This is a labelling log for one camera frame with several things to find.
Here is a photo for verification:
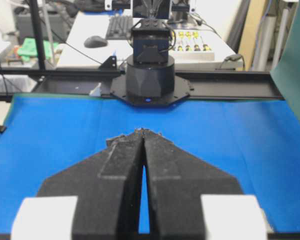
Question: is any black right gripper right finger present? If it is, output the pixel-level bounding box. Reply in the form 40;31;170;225
143;129;243;240

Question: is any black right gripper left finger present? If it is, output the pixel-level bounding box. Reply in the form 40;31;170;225
37;133;143;240

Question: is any blue table cloth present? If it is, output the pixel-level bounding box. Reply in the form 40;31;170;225
0;94;300;234

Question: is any screwdriver set in tray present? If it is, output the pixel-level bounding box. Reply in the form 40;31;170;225
169;29;215;61

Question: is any white background desk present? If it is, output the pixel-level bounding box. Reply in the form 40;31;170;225
57;12;243;72

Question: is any black computer mouse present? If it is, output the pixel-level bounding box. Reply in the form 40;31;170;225
84;35;108;49

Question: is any green backdrop sheet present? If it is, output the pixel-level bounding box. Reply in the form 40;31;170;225
270;1;300;122

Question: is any green crumpled cloth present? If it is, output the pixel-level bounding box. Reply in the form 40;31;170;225
17;37;52;60

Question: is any black computer keyboard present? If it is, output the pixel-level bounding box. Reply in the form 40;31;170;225
105;15;134;40

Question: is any black aluminium frame rail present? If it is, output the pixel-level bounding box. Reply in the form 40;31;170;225
0;68;283;106

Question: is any black vertical frame post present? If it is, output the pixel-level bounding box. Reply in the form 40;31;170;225
28;0;46;70

